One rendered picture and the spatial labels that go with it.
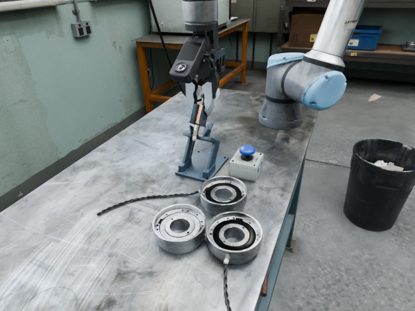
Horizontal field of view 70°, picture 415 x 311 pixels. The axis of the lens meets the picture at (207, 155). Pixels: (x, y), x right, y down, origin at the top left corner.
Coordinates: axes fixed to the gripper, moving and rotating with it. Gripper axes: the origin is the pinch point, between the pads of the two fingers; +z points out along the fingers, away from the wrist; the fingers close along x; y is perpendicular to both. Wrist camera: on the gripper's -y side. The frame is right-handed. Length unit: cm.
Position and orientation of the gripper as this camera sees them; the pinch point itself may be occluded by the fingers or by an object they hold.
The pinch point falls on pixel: (200, 111)
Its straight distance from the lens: 74.9
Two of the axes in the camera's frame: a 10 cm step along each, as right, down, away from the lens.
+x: -8.9, -2.1, 4.0
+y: 4.5, -4.8, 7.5
